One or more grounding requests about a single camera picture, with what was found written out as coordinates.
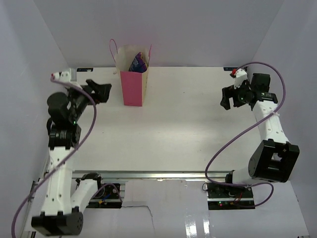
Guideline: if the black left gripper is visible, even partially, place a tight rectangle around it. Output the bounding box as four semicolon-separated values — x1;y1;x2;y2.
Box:
65;78;111;122

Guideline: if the purple nut snack bag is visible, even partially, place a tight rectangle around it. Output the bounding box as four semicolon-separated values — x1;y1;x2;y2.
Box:
129;52;148;73

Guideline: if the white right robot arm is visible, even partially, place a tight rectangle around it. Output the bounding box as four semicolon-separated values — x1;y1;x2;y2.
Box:
220;69;300;198

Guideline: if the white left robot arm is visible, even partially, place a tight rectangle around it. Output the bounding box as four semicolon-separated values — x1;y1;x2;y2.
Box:
31;79;112;237

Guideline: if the pink paper gift bag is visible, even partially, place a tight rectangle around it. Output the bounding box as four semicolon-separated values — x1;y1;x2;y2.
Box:
109;39;152;107

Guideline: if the black corner label right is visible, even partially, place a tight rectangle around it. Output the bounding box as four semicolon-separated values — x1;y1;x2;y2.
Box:
223;67;236;71

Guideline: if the black corner label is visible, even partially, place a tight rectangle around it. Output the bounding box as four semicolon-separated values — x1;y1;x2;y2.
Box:
223;67;236;71
76;67;94;72

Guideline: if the black corner label left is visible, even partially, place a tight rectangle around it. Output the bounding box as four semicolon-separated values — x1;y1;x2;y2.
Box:
76;67;94;72

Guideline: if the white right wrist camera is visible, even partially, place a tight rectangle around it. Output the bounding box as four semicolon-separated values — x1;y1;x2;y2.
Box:
231;68;248;89

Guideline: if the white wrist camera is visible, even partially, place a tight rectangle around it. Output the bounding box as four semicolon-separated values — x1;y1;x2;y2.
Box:
231;68;248;89
52;68;77;83

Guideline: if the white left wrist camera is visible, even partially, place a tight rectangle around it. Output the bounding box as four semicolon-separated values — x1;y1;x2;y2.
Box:
52;68;77;83

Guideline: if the aluminium table edge rail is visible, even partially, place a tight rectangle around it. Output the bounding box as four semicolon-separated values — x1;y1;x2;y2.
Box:
37;171;282;180

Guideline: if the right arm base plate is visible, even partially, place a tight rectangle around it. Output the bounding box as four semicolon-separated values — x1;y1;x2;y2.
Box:
202;182;255;211

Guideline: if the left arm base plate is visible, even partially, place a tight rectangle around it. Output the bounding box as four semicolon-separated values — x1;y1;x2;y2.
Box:
87;183;122;209

